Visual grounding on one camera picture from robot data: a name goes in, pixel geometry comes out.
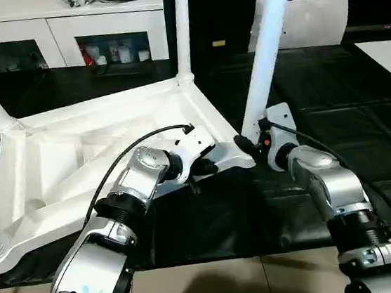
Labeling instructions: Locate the white plastic table top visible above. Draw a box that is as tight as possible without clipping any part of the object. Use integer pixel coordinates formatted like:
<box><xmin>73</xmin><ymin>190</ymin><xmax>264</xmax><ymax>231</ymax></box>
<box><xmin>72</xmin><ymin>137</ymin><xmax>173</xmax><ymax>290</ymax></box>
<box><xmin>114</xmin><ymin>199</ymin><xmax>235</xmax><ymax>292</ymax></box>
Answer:
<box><xmin>0</xmin><ymin>67</ymin><xmax>267</xmax><ymax>274</ymax></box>

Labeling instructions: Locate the black work mat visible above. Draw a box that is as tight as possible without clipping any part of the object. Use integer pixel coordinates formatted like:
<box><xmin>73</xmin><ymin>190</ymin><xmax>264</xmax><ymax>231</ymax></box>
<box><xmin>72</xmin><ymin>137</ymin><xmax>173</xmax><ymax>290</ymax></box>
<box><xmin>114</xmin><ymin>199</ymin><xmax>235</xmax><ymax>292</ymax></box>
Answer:
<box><xmin>0</xmin><ymin>27</ymin><xmax>391</xmax><ymax>288</ymax></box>

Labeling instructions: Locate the white glass-door cabinet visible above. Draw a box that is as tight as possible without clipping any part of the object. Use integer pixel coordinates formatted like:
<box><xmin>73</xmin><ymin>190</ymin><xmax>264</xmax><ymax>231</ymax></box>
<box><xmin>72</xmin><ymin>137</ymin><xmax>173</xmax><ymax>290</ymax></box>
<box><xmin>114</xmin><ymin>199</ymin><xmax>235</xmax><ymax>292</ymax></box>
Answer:
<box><xmin>0</xmin><ymin>0</ymin><xmax>172</xmax><ymax>79</ymax></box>

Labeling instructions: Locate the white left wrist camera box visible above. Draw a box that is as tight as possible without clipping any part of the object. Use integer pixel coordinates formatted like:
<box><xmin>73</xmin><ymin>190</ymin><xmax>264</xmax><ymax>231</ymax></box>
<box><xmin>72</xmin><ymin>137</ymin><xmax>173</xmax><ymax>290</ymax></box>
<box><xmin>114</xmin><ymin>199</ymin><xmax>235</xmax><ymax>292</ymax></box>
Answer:
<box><xmin>168</xmin><ymin>124</ymin><xmax>221</xmax><ymax>185</ymax></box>

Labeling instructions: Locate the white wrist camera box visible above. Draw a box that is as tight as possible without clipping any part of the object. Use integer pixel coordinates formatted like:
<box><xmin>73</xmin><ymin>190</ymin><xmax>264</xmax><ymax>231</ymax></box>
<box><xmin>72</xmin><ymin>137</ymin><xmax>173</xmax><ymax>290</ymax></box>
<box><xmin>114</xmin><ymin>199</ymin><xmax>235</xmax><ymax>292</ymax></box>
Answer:
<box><xmin>255</xmin><ymin>101</ymin><xmax>298</xmax><ymax>154</ymax></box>
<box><xmin>168</xmin><ymin>124</ymin><xmax>221</xmax><ymax>185</ymax></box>

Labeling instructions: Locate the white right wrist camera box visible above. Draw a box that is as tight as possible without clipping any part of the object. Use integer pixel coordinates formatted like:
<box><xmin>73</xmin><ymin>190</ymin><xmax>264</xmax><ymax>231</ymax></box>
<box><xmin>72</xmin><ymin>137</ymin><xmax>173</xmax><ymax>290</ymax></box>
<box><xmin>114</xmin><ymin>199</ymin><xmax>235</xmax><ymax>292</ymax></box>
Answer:
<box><xmin>255</xmin><ymin>101</ymin><xmax>298</xmax><ymax>154</ymax></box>

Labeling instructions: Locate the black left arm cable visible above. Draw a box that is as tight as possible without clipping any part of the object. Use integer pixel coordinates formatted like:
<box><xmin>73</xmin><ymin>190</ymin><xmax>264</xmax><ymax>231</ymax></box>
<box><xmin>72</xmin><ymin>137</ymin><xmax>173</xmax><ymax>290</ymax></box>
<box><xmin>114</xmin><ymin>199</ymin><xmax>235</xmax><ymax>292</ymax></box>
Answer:
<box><xmin>70</xmin><ymin>123</ymin><xmax>206</xmax><ymax>235</ymax></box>

